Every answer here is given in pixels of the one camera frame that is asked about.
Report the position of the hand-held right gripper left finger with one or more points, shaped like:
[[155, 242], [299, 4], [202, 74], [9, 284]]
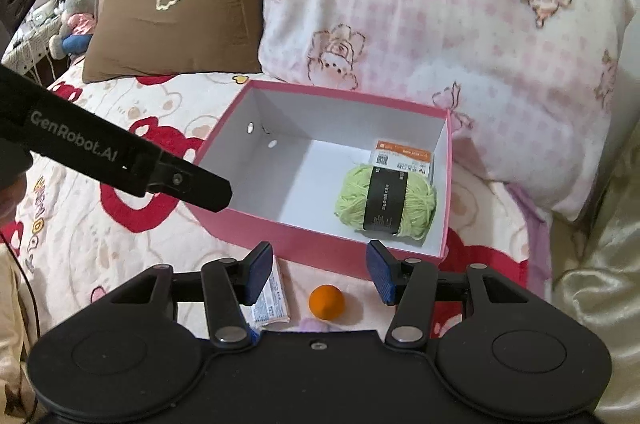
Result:
[[260, 274]]

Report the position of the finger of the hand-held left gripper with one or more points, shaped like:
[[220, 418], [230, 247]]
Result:
[[200, 189]]

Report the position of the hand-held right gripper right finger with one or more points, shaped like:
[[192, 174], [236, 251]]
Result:
[[382, 274]]

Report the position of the white tissue packet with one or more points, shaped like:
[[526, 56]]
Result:
[[272, 299]]

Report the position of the small orange fruit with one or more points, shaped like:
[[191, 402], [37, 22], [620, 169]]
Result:
[[326, 301]]

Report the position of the pink cardboard box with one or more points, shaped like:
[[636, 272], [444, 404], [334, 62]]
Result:
[[320, 246]]

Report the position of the green yarn ball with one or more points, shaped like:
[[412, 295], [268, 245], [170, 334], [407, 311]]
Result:
[[350, 199]]

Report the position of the clear box with orange label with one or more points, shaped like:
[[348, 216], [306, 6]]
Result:
[[400, 153]]

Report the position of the white slatted object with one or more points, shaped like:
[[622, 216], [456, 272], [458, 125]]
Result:
[[30, 38]]

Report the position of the bear printed blanket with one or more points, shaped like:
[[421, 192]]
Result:
[[75, 229]]

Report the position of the shiny gold cloth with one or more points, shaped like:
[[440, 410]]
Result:
[[600, 254]]

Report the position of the pink checked pillow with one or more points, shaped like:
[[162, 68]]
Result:
[[425, 28]]

